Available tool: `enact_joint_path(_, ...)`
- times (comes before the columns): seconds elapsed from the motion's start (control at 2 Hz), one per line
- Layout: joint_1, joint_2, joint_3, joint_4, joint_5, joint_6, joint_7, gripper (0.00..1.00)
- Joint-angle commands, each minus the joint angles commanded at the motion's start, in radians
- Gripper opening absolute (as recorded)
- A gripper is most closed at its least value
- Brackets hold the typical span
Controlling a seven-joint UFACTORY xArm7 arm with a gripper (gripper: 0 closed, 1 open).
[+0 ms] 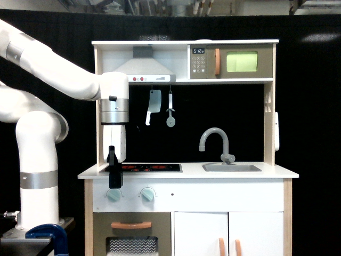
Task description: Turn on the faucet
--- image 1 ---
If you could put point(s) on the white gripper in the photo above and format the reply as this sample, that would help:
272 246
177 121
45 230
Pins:
114 152

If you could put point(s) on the grey toy faucet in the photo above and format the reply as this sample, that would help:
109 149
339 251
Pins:
226 157

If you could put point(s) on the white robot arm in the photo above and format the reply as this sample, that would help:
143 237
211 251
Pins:
39 127

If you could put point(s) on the black toy stovetop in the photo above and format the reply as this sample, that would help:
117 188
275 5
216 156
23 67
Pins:
149 168

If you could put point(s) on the left mint stove knob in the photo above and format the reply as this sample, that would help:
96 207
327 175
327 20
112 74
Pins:
114 195

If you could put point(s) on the mint stove knob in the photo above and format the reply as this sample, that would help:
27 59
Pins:
114 195
147 194

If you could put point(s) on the right mint stove knob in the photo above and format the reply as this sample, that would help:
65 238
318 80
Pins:
147 194

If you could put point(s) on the toy oven door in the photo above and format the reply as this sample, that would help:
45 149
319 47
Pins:
132 233

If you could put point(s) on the toy pizza cutter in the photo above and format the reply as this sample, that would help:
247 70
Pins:
170 120

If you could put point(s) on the blue clamp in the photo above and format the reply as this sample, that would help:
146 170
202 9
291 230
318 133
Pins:
53 231

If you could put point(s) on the white wooden toy kitchen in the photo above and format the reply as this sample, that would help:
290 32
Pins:
194 189

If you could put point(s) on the toy cleaver knife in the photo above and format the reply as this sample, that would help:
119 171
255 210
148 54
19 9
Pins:
154 104

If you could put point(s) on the left white cabinet door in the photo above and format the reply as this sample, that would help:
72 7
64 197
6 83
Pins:
200 233

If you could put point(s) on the white cabinet door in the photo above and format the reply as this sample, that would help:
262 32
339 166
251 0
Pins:
259 233
200 233

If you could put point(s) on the grey toy range hood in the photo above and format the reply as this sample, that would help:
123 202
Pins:
143 68

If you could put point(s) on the grey toy sink basin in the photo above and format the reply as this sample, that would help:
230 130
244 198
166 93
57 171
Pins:
230 168

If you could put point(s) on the right white cabinet door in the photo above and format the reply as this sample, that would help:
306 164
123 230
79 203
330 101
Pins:
259 233

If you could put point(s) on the white side-mounted toy phone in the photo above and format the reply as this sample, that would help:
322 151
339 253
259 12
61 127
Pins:
276 133

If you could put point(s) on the toy microwave with green window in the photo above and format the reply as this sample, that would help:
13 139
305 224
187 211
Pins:
219 61

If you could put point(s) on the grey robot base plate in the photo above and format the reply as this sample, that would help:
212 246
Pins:
17 234

